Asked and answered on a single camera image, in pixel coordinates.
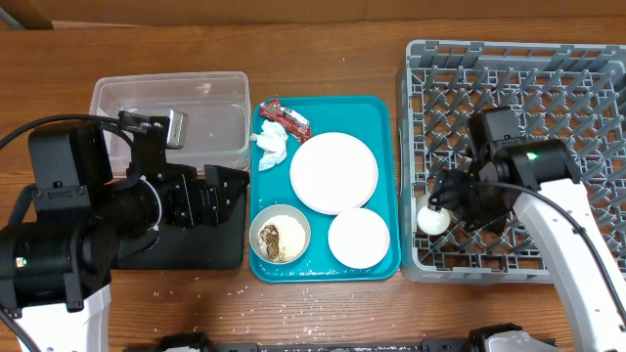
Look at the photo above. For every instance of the pink round plate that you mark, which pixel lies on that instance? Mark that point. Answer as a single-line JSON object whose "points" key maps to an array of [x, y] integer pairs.
{"points": [[333, 172]]}

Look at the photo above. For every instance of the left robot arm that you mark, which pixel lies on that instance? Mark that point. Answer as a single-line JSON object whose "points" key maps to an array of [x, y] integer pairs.
{"points": [[105, 198]]}

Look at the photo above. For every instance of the grey bowl with rice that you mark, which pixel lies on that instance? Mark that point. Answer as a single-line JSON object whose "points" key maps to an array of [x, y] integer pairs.
{"points": [[264, 215]]}

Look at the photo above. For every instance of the leftover rice and food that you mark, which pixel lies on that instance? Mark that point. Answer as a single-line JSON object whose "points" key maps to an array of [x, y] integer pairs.
{"points": [[282, 239]]}

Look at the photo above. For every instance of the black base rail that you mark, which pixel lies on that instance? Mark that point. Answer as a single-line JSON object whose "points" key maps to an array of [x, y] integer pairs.
{"points": [[503, 337]]}

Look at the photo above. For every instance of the pink bowl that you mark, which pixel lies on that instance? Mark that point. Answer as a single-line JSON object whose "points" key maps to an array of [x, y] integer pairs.
{"points": [[359, 238]]}

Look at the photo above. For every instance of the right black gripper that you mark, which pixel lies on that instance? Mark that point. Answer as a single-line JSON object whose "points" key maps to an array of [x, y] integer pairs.
{"points": [[460, 197]]}

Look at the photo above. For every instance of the grey dishwasher rack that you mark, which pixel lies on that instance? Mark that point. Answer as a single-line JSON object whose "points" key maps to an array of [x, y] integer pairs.
{"points": [[571, 92]]}

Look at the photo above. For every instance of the white tissue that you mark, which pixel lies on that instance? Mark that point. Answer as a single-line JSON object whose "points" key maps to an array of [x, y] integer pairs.
{"points": [[273, 141]]}

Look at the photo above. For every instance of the clear plastic bin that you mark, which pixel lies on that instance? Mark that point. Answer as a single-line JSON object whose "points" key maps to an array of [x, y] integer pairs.
{"points": [[217, 105]]}

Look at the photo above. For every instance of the small white cup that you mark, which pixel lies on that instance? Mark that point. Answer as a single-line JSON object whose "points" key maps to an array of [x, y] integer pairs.
{"points": [[431, 222]]}

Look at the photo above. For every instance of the black plastic tray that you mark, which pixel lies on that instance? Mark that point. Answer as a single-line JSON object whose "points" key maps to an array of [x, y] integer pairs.
{"points": [[218, 247]]}

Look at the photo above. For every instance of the red snack wrapper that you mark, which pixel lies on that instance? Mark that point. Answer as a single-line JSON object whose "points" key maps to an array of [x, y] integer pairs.
{"points": [[291, 120]]}

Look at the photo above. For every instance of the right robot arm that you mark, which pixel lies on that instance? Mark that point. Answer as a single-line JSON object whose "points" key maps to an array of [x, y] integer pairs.
{"points": [[540, 183]]}

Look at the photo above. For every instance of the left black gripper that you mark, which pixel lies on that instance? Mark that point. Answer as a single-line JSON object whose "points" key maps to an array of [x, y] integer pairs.
{"points": [[191, 212]]}

